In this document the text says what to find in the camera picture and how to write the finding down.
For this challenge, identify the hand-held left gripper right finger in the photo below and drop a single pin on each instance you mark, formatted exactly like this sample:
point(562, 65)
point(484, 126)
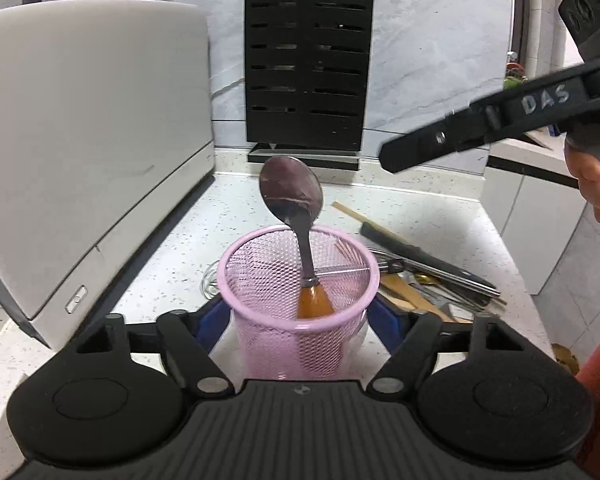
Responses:
point(386, 322)

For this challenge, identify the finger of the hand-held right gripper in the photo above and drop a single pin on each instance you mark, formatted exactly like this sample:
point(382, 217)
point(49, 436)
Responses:
point(480, 122)

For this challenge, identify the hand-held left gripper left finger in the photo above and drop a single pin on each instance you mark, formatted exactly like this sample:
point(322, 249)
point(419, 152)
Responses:
point(214, 324)

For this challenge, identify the wooden spatula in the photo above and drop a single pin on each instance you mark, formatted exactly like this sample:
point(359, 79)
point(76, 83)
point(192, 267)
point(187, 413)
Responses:
point(415, 297)

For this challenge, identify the gold spoon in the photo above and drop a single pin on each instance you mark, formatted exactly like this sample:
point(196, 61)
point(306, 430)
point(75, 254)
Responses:
point(425, 280)

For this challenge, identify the pink mesh utensil cup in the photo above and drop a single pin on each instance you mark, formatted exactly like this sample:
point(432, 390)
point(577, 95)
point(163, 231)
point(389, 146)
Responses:
point(280, 345)

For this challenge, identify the long grey utensil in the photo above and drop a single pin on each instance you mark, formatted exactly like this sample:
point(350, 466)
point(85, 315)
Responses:
point(420, 255)

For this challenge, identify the bent metal straw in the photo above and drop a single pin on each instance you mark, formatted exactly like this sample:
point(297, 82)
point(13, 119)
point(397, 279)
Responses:
point(460, 287)

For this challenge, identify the wooden chopstick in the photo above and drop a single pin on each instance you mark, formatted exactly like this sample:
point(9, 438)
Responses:
point(352, 214)

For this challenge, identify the person's right hand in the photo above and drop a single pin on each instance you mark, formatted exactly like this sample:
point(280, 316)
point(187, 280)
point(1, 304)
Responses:
point(597, 195)

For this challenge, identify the white base cabinet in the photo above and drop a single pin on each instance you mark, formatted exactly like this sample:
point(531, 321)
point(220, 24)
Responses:
point(530, 220)

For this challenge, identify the black slotted knife block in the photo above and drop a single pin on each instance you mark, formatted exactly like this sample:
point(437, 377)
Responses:
point(307, 125)

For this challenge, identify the brown crumpled object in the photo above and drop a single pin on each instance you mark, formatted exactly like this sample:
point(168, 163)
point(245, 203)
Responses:
point(565, 358)

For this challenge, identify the white countertop appliance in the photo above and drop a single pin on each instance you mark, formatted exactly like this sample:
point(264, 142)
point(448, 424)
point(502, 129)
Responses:
point(80, 135)

